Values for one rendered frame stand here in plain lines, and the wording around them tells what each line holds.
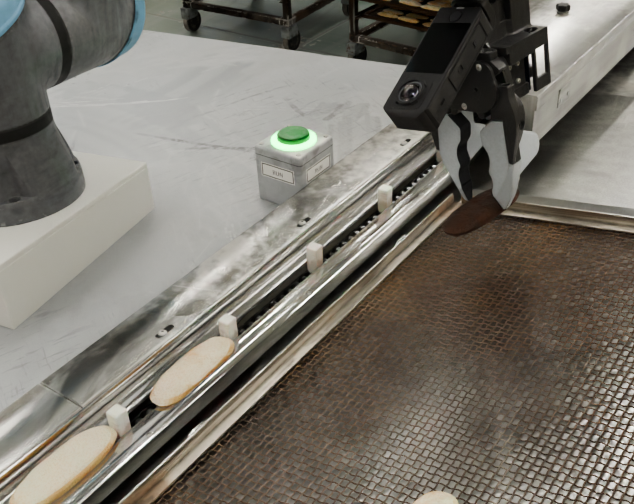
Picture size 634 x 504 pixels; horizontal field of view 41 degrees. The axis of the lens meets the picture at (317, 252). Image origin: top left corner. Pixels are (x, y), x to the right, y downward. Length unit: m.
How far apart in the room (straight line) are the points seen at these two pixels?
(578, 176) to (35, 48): 0.66
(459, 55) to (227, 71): 0.78
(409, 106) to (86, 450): 0.38
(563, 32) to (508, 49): 0.56
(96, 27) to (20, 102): 0.13
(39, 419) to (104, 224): 0.31
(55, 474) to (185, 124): 0.69
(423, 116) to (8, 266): 0.44
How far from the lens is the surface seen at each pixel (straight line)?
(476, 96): 0.74
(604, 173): 1.13
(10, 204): 0.94
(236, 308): 0.83
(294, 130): 1.02
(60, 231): 0.93
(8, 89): 0.91
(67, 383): 0.77
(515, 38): 0.76
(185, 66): 1.47
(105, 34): 1.00
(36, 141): 0.94
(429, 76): 0.69
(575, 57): 1.20
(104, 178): 1.01
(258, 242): 0.90
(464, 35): 0.71
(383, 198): 0.97
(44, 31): 0.94
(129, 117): 1.31
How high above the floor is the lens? 1.36
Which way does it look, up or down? 35 degrees down
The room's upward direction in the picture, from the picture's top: 3 degrees counter-clockwise
